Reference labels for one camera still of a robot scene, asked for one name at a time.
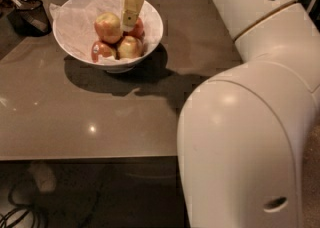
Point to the yellow-red apple front right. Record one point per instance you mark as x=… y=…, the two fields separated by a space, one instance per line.
x=129 y=47

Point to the white crumpled paper liner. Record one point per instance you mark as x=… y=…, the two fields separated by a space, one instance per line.
x=112 y=35

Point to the white ceramic bowl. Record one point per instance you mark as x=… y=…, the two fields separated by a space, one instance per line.
x=73 y=29

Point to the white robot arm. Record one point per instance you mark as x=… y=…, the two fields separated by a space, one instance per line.
x=241 y=133

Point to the red apple with sticker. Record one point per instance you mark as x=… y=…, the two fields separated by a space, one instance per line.
x=100 y=50

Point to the large red-yellow apple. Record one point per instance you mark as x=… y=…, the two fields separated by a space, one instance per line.
x=108 y=27

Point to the red apple at back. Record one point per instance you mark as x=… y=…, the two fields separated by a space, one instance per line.
x=137 y=30

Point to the black mesh basket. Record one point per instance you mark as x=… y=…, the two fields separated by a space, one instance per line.
x=30 y=19

